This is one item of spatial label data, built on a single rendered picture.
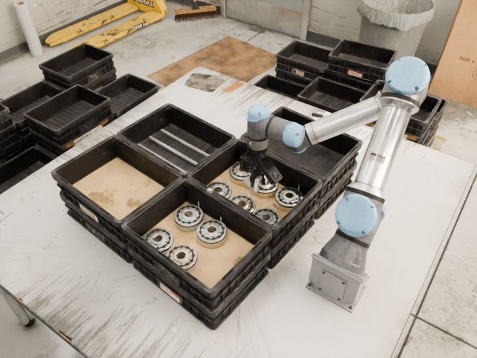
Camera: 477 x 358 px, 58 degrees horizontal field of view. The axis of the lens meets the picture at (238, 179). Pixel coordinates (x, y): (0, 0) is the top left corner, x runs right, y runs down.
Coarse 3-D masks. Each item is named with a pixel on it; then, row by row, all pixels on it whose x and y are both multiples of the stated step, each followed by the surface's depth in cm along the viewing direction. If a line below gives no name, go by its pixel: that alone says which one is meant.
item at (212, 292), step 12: (180, 180) 155; (168, 192) 150; (204, 192) 150; (228, 204) 146; (132, 216) 142; (264, 228) 138; (144, 240) 135; (264, 240) 135; (156, 252) 132; (252, 252) 132; (168, 264) 129; (240, 264) 128; (192, 276) 125; (228, 276) 125; (204, 288) 122; (216, 288) 122
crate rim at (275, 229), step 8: (232, 144) 170; (208, 160) 163; (280, 160) 163; (200, 168) 159; (296, 168) 159; (312, 176) 156; (200, 184) 153; (320, 184) 153; (216, 192) 150; (312, 192) 150; (224, 200) 148; (304, 200) 147; (240, 208) 145; (296, 208) 145; (256, 216) 142; (288, 216) 142; (264, 224) 140; (280, 224) 140
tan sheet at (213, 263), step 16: (160, 224) 153; (176, 240) 148; (192, 240) 148; (240, 240) 148; (208, 256) 143; (224, 256) 143; (240, 256) 143; (192, 272) 138; (208, 272) 138; (224, 272) 138
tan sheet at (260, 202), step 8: (224, 176) 171; (208, 184) 168; (232, 184) 168; (280, 184) 168; (232, 192) 164; (240, 192) 164; (248, 192) 164; (256, 200) 161; (264, 200) 161; (272, 200) 161; (256, 208) 158; (272, 208) 158; (280, 216) 156
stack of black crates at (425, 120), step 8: (376, 80) 270; (376, 88) 273; (368, 96) 264; (432, 96) 257; (424, 104) 262; (432, 104) 259; (424, 112) 263; (432, 112) 245; (376, 120) 255; (416, 120) 240; (424, 120) 257; (432, 120) 257; (408, 128) 246; (416, 128) 244; (424, 128) 244; (416, 136) 246; (424, 136) 264; (424, 144) 276
